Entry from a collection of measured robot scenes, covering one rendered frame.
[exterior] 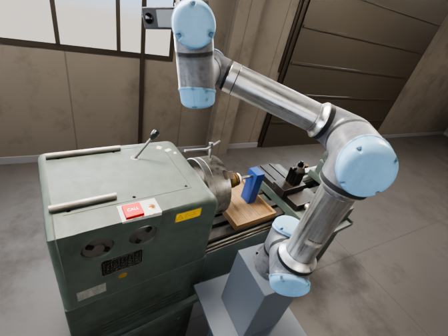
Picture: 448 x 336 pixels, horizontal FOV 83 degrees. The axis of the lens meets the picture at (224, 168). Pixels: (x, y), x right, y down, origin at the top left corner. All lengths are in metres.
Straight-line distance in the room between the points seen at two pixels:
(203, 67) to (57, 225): 0.65
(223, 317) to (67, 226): 0.77
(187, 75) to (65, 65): 2.55
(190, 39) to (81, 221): 0.65
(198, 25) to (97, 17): 2.46
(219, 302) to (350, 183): 0.94
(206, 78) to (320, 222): 0.43
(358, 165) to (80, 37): 2.71
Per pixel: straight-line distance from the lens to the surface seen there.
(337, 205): 0.65
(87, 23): 2.93
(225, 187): 1.23
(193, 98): 0.54
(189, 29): 0.49
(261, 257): 1.01
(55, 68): 3.05
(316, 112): 0.68
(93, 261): 1.01
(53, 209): 0.96
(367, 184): 0.60
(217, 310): 1.33
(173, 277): 1.32
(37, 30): 2.96
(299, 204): 1.65
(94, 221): 0.92
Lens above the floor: 1.91
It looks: 33 degrees down
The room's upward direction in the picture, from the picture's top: 14 degrees clockwise
